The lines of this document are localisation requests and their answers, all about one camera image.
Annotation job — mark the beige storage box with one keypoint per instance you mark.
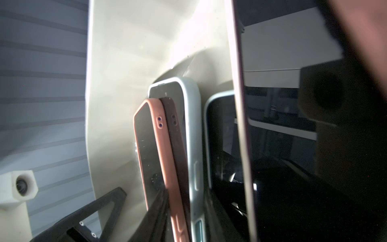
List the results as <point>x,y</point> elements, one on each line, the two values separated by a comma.
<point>132,44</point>

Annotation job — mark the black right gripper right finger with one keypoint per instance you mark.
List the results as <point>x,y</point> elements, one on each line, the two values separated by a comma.
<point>153,226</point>

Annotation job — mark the dark purple case phone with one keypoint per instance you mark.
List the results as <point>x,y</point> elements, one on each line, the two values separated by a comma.
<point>312,123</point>

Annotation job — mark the cream case phone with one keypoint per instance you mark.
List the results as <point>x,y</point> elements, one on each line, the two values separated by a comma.
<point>225,199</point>

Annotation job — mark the pink case phone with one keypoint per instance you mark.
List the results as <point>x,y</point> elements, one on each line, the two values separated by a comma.
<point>157,163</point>

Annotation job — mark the light blue case phone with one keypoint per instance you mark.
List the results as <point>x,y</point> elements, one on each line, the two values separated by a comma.
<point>181,100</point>

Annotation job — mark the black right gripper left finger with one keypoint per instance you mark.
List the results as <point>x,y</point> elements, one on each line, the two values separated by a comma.
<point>72,227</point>

